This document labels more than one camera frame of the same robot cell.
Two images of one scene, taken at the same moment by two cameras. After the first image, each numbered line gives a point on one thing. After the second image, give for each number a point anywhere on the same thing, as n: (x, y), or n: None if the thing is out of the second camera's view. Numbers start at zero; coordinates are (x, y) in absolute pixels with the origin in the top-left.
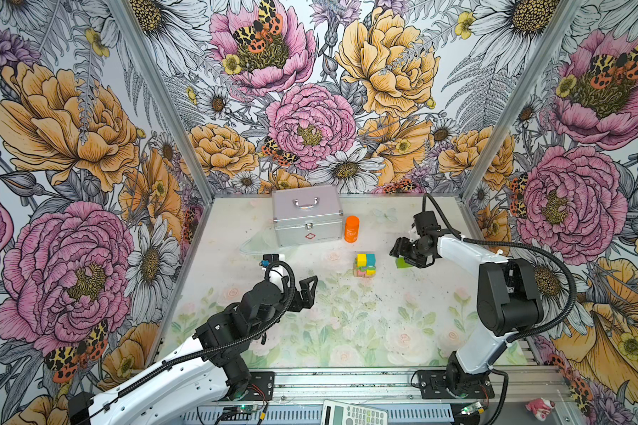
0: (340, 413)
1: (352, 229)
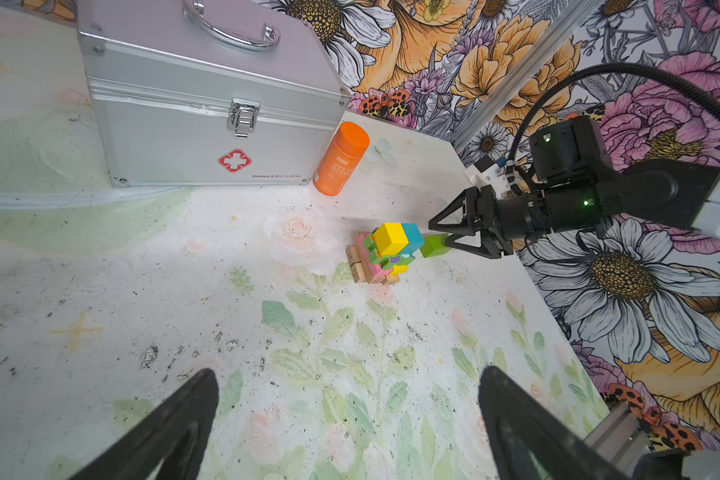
0: None
1: (340, 166)
